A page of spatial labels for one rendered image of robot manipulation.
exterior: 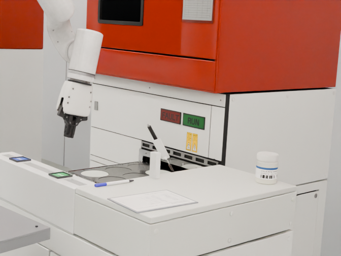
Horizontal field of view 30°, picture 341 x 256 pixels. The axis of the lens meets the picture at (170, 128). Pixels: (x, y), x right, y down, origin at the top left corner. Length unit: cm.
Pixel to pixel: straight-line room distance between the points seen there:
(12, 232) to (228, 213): 62
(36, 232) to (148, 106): 90
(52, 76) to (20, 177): 385
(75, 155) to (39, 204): 366
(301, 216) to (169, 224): 116
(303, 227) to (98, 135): 98
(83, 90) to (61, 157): 401
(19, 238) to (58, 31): 64
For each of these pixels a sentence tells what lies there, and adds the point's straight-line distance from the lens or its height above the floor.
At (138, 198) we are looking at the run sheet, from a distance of 181.
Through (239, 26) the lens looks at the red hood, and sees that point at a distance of 230.
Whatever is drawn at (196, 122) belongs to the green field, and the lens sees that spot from 238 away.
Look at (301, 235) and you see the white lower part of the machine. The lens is 282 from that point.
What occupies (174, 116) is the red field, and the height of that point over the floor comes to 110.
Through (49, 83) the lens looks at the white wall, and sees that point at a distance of 604.
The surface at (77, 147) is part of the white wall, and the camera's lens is 572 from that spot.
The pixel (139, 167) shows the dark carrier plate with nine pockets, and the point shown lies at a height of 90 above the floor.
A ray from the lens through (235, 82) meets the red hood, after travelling 231.
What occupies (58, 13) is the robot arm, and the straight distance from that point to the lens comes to 191.
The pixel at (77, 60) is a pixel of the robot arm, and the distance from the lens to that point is 195.
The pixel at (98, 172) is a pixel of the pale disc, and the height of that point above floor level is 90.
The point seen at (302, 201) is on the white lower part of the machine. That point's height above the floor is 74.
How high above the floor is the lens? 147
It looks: 10 degrees down
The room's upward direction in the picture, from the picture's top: 3 degrees clockwise
